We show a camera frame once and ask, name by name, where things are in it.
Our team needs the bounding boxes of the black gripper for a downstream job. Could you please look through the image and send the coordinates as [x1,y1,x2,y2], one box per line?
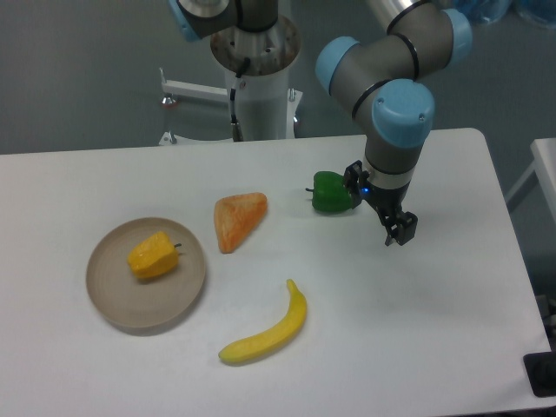
[342,160,418,246]

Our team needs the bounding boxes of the yellow bell pepper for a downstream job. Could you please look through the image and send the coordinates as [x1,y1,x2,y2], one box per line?
[127,231,181,280]

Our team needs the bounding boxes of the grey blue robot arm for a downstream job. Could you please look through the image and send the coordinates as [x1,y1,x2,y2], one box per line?
[169,1,473,244]

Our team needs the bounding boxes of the green bell pepper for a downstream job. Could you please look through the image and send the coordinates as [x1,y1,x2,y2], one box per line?
[307,171,352,214]

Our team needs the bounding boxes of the beige round plate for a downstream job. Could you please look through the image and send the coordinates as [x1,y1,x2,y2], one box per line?
[86,217,206,335]

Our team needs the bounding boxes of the white side table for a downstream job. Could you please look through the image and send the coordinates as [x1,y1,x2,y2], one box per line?
[505,138,555,218]

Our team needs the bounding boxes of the yellow banana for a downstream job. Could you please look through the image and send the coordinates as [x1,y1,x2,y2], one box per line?
[218,279,308,366]

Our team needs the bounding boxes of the black device at table edge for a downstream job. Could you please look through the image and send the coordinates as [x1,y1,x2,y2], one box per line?
[523,352,555,398]

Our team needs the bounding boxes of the blue plastic bags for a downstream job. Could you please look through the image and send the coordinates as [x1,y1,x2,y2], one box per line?
[460,0,556,30]

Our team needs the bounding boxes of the black cable on pedestal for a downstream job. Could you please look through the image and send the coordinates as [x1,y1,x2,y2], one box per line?
[229,56,252,142]

